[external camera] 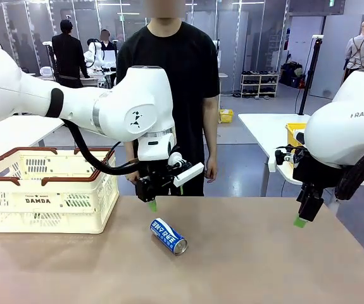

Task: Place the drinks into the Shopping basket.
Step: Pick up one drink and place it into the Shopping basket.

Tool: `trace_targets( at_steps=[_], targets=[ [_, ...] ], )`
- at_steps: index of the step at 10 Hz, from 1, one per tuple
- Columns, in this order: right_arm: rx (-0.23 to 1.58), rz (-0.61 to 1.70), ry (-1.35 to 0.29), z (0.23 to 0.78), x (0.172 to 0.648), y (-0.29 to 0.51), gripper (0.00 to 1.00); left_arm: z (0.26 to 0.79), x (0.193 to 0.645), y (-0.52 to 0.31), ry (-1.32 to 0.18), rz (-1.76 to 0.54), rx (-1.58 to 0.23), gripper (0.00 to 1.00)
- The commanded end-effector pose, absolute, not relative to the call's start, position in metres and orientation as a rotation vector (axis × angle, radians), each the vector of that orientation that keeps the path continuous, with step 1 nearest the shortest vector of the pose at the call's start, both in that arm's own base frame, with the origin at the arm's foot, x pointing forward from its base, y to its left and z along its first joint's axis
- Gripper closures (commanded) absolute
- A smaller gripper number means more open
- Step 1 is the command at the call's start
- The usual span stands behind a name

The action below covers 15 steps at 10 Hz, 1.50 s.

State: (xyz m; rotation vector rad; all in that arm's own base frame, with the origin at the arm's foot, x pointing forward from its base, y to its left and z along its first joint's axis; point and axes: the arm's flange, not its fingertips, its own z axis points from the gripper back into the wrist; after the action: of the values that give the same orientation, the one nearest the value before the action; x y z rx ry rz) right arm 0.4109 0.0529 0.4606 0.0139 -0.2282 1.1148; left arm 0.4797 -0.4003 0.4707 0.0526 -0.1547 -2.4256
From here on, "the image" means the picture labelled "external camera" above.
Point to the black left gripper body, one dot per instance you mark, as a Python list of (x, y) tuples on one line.
[(156, 180)]

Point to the person's left forearm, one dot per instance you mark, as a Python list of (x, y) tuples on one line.
[(210, 126)]

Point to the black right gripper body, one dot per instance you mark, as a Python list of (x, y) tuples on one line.
[(314, 174)]

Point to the yellow plastic shopping basket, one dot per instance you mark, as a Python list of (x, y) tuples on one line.
[(295, 139)]

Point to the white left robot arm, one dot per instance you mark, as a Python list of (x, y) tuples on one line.
[(121, 104)]

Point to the white shoe rack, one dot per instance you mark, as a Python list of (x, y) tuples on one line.
[(259, 85)]

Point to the background person white shirt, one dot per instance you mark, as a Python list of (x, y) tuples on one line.
[(107, 47)]

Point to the person's right forearm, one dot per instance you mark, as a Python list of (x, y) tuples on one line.
[(129, 152)]

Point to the person in black t-shirt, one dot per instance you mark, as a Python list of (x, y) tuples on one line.
[(188, 63)]

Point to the background person black clothes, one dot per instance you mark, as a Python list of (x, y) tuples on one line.
[(69, 54)]

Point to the white side table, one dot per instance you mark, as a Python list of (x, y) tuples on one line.
[(10, 133)]

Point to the pile of black bags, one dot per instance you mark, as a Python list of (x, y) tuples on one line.
[(292, 76)]

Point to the black pole white top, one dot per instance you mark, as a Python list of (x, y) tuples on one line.
[(310, 76)]

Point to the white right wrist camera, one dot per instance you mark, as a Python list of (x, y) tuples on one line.
[(279, 156)]

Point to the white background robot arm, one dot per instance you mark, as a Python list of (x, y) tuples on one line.
[(92, 55)]

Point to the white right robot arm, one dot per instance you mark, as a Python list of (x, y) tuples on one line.
[(343, 133)]

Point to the mannequin with grey apron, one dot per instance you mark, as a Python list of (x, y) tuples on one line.
[(359, 54)]

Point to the blue drink can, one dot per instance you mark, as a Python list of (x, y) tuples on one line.
[(166, 236)]

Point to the person's left hand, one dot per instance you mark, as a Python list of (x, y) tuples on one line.
[(211, 169)]

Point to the white table under yellow basket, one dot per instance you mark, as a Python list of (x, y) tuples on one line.
[(264, 133)]

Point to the person's right hand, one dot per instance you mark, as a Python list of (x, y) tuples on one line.
[(132, 178)]

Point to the small yellow floor crate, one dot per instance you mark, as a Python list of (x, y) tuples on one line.
[(226, 116)]

